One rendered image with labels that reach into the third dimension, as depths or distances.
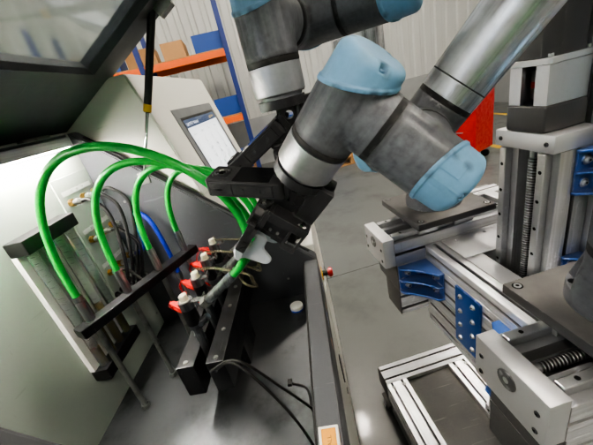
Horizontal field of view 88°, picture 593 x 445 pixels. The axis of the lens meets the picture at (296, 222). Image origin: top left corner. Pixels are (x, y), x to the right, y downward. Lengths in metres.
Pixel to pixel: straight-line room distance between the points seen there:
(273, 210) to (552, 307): 0.45
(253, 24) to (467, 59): 0.26
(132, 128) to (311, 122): 0.68
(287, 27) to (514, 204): 0.61
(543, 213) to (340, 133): 0.54
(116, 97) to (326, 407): 0.84
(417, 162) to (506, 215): 0.55
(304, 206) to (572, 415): 0.45
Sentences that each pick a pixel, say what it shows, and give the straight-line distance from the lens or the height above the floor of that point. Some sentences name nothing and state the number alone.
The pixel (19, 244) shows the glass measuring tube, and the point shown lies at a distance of 0.75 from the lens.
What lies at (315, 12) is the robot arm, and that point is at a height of 1.52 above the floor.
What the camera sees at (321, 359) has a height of 0.95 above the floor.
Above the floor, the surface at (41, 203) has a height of 1.35.
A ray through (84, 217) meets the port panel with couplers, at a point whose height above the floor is 1.25.
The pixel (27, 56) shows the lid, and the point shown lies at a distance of 0.75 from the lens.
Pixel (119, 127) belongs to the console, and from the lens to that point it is 0.96.
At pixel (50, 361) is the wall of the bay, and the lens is 0.82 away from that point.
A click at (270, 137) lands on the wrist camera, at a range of 0.47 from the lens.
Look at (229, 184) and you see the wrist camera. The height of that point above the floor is 1.33.
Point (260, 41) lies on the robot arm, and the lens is 0.45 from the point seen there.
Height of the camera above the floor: 1.43
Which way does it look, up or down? 24 degrees down
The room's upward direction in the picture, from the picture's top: 14 degrees counter-clockwise
